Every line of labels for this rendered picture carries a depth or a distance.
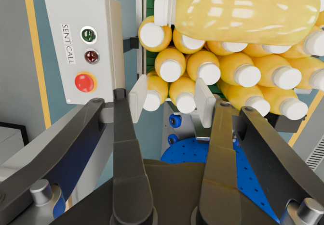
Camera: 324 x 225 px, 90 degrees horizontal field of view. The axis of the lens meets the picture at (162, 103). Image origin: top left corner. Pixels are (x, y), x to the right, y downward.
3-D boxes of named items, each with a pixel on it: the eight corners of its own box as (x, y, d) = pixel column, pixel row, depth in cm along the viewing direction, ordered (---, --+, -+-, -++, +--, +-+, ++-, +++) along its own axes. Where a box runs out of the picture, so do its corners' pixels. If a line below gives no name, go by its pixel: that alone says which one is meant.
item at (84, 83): (78, 90, 32) (75, 92, 31) (75, 72, 31) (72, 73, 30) (96, 91, 32) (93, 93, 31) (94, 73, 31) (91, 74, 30)
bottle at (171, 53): (169, 73, 50) (169, 94, 33) (153, 56, 48) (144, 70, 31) (187, 56, 48) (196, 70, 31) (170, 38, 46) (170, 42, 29)
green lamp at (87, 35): (84, 41, 29) (80, 42, 27) (82, 28, 28) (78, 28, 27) (96, 42, 29) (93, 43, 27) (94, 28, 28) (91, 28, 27)
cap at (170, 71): (169, 83, 33) (169, 86, 31) (155, 70, 32) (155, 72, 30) (184, 70, 31) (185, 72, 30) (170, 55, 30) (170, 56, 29)
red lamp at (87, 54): (87, 61, 30) (84, 63, 29) (85, 49, 29) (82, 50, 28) (98, 62, 30) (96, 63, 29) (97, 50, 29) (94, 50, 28)
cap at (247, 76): (254, 61, 30) (259, 63, 28) (257, 81, 32) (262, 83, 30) (233, 68, 31) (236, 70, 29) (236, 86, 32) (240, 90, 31)
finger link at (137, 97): (137, 124, 15) (129, 123, 15) (146, 96, 22) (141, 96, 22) (136, 94, 14) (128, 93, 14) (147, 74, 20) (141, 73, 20)
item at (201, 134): (189, 120, 54) (195, 144, 42) (190, 114, 53) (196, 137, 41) (220, 122, 53) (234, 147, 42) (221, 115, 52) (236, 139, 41)
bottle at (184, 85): (165, 75, 51) (162, 97, 34) (184, 62, 49) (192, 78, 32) (177, 93, 53) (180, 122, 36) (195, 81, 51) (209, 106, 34)
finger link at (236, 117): (220, 115, 13) (258, 118, 13) (207, 93, 17) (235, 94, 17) (216, 131, 13) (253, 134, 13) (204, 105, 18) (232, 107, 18)
